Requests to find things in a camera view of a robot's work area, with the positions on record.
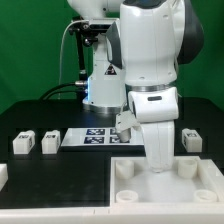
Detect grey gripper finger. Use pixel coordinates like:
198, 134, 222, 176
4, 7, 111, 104
115, 110, 139, 142

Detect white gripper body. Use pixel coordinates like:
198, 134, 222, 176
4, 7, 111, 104
128, 87, 179, 172

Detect black cables at base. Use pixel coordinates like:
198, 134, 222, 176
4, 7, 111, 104
39, 79, 89, 101

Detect white L-shaped obstacle wall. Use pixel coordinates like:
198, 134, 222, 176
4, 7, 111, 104
0, 163, 224, 224

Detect white square tabletop part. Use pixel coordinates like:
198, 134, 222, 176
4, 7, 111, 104
110, 156, 224, 204

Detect white camera cable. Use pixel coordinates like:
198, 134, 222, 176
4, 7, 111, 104
58, 19, 88, 100

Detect marker sheet with tags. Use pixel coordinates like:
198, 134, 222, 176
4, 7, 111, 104
62, 127, 143, 147

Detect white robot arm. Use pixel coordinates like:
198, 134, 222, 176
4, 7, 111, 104
67, 0, 204, 172

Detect black camera on stand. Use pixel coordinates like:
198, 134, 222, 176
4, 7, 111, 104
69, 17, 112, 100

